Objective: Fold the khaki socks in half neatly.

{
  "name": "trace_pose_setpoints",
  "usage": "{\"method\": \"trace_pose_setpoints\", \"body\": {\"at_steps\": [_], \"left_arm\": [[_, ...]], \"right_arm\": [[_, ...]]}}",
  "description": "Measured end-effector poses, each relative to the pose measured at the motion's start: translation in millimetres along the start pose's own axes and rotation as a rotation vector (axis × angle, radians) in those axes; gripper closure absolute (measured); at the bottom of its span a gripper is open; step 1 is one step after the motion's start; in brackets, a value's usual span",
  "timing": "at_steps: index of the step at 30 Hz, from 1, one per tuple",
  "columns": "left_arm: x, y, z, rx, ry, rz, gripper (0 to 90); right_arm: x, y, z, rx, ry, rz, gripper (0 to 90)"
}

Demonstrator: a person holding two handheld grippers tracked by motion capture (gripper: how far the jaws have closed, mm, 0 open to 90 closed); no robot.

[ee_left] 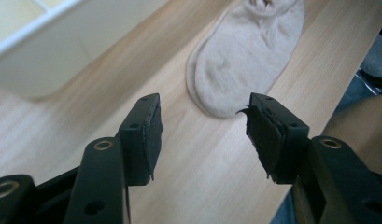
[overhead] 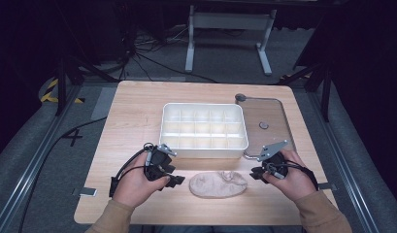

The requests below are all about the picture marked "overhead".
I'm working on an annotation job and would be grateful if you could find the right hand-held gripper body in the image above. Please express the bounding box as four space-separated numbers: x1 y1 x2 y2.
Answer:
256 139 290 181

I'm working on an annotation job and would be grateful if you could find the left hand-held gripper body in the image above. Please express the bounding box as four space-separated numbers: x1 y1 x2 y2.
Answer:
143 143 179 183

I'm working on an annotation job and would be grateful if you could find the beige sock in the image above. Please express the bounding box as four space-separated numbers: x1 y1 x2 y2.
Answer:
188 170 248 199

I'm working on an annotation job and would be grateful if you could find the person's right hand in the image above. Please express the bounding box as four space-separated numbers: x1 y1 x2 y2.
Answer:
261 148 317 203

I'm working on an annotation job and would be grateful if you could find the person's left hand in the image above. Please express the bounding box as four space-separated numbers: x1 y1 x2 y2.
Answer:
112 150 172 209

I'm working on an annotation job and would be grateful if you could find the clear plastic box lid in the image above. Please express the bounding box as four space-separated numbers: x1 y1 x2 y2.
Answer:
234 93 298 161

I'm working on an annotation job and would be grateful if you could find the white compartment storage box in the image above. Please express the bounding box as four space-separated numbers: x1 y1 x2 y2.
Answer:
158 102 249 160

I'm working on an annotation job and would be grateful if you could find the grey tape strip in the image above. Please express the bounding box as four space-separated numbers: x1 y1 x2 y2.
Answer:
72 186 99 198
316 182 338 191

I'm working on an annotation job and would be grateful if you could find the black metal stand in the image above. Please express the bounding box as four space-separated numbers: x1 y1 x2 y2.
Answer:
54 52 120 117
277 61 334 123

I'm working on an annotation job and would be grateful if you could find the yellow black hazard tape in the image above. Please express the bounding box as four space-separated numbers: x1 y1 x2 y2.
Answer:
40 78 86 105

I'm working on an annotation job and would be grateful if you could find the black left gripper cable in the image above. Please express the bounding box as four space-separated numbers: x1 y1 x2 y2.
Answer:
109 142 155 199

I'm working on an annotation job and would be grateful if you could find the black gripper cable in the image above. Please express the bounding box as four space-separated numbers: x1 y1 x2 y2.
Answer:
109 142 155 199
266 160 319 192

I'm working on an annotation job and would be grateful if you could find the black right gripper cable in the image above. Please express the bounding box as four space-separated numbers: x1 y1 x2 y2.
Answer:
266 160 319 192

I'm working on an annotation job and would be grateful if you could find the aluminium floor rail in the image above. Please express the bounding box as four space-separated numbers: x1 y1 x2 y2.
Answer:
0 83 84 233
306 90 383 233

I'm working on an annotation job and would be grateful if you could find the thick black floor cable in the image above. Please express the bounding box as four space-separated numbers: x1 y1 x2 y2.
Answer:
17 116 109 233

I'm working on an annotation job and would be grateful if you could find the tangle of black cables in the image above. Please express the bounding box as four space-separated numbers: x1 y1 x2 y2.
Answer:
119 23 219 84

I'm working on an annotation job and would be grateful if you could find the grey metal desk frame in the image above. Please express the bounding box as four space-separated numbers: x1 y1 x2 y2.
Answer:
184 4 279 78

